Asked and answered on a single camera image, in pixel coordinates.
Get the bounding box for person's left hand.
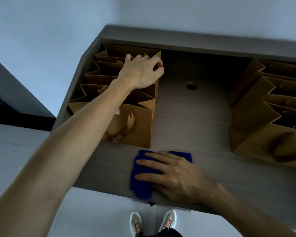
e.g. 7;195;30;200
117;54;165;91

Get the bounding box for person's right hand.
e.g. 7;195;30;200
134;151;225;205

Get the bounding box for blue cleaning cloth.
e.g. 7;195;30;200
130;150;193;201

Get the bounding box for brown paper gift bag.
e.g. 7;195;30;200
85;61;159;93
228;59;296;107
95;43;162;80
231;76;296;127
68;82;156;149
229;102;296;170

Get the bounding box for person's right forearm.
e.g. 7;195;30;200
211;183;296;237

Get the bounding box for person's left forearm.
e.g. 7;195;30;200
0;78;138;237

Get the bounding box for person's white right shoe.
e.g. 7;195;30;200
158;209;177;233

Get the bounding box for person's white shoe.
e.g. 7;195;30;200
129;211;145;237
158;209;177;233

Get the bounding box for person's white left shoe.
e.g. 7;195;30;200
129;211;145;237

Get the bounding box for person's dark trousers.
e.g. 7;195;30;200
146;228;183;237

